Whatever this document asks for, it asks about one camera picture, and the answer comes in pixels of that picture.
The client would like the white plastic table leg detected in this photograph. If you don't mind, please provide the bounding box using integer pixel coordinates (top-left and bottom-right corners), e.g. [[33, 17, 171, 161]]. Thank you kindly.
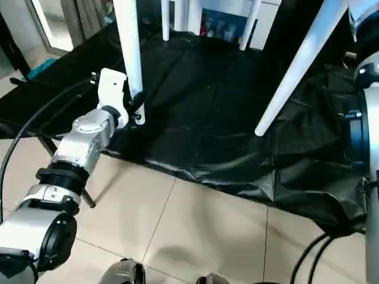
[[160, 0, 172, 43], [239, 0, 264, 51], [253, 0, 351, 137], [113, 0, 146, 125]]

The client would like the black work mat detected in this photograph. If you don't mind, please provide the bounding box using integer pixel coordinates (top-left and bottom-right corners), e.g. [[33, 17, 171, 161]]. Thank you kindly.
[[0, 22, 370, 236]]

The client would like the grey curtain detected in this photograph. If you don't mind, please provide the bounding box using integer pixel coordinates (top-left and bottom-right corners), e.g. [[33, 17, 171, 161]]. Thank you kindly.
[[70, 0, 108, 41]]

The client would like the teal plastic item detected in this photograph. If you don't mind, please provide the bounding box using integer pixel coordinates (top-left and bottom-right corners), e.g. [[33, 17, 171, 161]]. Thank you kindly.
[[28, 58, 57, 80]]

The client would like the white glass door cabinet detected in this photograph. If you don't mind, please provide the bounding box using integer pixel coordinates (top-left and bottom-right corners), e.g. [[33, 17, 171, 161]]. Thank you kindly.
[[168, 0, 282, 50]]

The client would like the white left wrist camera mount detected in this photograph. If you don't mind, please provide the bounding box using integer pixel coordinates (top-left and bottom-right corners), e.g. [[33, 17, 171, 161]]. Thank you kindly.
[[95, 67, 130, 125]]

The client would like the black left wrist camera cable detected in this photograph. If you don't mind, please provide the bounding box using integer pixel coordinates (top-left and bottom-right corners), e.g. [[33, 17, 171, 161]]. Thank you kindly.
[[0, 78, 102, 227]]

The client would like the white door frame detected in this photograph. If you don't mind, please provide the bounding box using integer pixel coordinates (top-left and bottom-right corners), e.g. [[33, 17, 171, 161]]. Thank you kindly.
[[28, 0, 75, 57]]

